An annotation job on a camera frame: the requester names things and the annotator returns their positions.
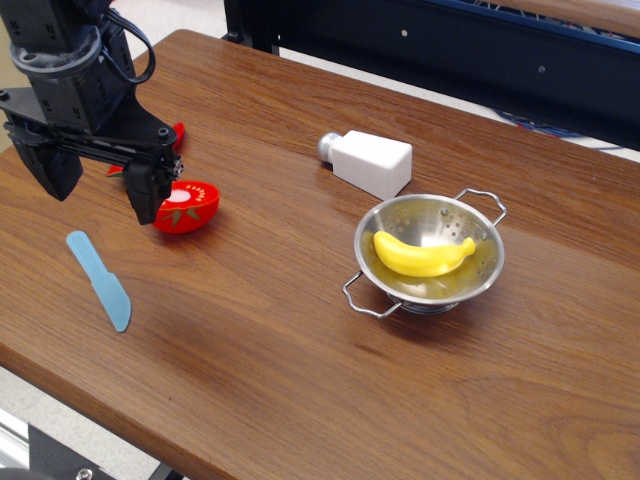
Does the black table leg bracket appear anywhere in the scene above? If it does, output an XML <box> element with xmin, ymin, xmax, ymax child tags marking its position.
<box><xmin>1</xmin><ymin>410</ymin><xmax>183</xmax><ymax>479</ymax></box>

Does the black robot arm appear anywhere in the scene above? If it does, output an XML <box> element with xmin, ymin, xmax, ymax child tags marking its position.
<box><xmin>1</xmin><ymin>1</ymin><xmax>183</xmax><ymax>225</ymax></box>

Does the black metal frame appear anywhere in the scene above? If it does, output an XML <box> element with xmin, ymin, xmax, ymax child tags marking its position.
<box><xmin>225</xmin><ymin>1</ymin><xmax>639</xmax><ymax>149</ymax></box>

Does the white salt shaker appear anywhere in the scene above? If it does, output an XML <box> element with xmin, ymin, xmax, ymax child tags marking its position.
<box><xmin>317</xmin><ymin>131</ymin><xmax>413</xmax><ymax>200</ymax></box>

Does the yellow toy banana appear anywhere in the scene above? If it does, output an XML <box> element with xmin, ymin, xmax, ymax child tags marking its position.
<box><xmin>373</xmin><ymin>231</ymin><xmax>476</xmax><ymax>277</ymax></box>

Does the red toy chili pepper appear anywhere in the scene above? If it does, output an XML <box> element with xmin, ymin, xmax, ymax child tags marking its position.
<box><xmin>105</xmin><ymin>122</ymin><xmax>186</xmax><ymax>178</ymax></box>

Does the light blue toy knife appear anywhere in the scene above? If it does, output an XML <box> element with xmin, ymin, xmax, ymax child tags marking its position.
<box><xmin>66</xmin><ymin>231</ymin><xmax>132</xmax><ymax>333</ymax></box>

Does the black cable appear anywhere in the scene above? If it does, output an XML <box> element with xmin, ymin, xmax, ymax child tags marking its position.
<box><xmin>99</xmin><ymin>7</ymin><xmax>157</xmax><ymax>86</ymax></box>

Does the red toy tomato half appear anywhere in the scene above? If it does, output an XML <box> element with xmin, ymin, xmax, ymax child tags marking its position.
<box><xmin>152</xmin><ymin>180</ymin><xmax>220</xmax><ymax>234</ymax></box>

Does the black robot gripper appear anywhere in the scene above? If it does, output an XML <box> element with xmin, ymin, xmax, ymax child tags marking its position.
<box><xmin>1</xmin><ymin>59</ymin><xmax>183</xmax><ymax>225</ymax></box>

